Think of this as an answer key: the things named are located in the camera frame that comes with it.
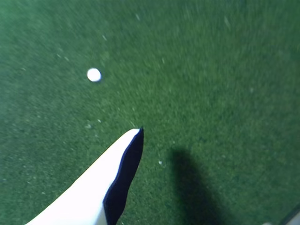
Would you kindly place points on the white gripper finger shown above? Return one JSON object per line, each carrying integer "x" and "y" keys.
{"x": 82, "y": 199}
{"x": 295, "y": 218}

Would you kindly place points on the small white dot marker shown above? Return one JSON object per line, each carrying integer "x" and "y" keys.
{"x": 94, "y": 74}

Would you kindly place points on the long green turf mat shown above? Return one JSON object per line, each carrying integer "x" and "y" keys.
{"x": 211, "y": 82}

